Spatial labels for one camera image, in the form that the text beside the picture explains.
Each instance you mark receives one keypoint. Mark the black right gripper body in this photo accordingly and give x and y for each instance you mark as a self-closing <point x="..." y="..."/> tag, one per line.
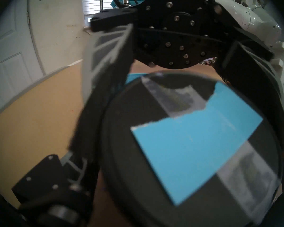
<point x="175" y="35"/>

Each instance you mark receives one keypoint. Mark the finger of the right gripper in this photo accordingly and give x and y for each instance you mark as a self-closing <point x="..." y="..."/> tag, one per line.
<point x="250" y="70"/>
<point x="104" y="75"/>

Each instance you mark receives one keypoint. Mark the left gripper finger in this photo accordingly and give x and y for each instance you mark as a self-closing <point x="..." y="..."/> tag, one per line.
<point x="45" y="179"/>

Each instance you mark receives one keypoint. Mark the white jar of blue paint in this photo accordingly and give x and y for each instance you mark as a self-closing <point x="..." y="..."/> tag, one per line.
<point x="135" y="78"/>

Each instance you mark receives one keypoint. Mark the black lid with blue tape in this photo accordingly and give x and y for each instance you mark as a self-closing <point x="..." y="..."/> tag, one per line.
<point x="191" y="146"/>

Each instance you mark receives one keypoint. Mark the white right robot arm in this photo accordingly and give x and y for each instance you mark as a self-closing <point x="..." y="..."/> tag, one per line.
<point x="250" y="16"/>

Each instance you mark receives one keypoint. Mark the white window blinds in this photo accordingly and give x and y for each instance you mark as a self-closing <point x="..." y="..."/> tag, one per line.
<point x="92" y="2"/>

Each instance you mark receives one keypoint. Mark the white panel door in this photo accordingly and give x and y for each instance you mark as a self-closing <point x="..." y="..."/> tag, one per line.
<point x="9" y="51"/>

